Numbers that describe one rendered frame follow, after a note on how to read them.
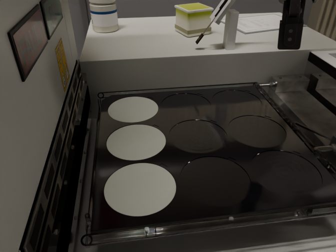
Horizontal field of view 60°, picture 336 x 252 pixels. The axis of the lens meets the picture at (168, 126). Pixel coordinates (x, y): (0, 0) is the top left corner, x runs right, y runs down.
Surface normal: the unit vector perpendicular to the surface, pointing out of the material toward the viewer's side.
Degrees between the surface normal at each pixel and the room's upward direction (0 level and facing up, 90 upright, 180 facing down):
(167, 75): 90
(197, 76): 90
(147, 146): 0
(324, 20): 90
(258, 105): 0
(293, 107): 0
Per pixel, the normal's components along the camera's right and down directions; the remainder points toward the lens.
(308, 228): 0.00, -0.83
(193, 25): 0.44, 0.51
